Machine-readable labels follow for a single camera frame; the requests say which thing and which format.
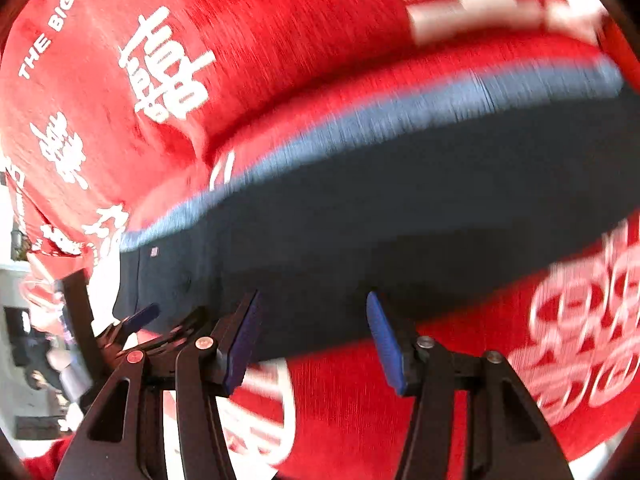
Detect red sofa cover with characters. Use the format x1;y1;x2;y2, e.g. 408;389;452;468
1;0;639;479

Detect black pants with blue trim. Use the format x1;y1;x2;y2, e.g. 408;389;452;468
114;60;639;360

